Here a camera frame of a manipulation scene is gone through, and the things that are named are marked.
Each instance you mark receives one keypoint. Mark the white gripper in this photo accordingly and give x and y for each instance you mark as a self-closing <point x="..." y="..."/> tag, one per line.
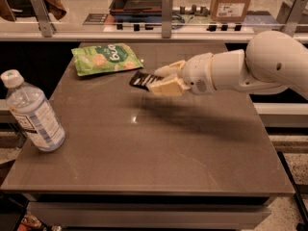
<point x="197" y="71"/>

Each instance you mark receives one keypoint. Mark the black rxbar chocolate bar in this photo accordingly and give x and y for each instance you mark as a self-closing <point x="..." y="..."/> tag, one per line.
<point x="140" y="80"/>

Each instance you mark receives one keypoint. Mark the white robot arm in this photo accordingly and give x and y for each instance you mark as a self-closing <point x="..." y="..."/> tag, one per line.
<point x="271" y="63"/>

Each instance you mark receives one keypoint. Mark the blue plastic water bottle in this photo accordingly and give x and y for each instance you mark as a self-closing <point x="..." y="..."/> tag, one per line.
<point x="33" y="112"/>

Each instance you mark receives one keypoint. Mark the green snack bag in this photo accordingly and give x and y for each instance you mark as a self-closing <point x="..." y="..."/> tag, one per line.
<point x="109" y="58"/>

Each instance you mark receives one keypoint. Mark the dark metal tray bin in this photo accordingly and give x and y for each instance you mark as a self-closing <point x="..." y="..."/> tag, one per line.
<point x="136" y="6"/>

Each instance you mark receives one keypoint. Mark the cardboard box with label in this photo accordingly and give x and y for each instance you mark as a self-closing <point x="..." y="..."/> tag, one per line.
<point x="229" y="10"/>

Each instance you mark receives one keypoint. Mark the middle grey metal post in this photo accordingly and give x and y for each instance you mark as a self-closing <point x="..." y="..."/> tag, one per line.
<point x="166" y="18"/>

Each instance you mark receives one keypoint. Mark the grey metal post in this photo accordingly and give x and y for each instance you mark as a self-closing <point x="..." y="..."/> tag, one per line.
<point x="293" y="17"/>
<point x="166" y="18"/>
<point x="46" y="27"/>

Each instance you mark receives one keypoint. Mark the right grey metal post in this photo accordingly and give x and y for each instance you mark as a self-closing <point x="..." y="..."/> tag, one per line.
<point x="293" y="17"/>

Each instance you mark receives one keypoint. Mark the left grey metal post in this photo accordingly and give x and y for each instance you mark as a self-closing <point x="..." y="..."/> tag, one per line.
<point x="46" y="27"/>

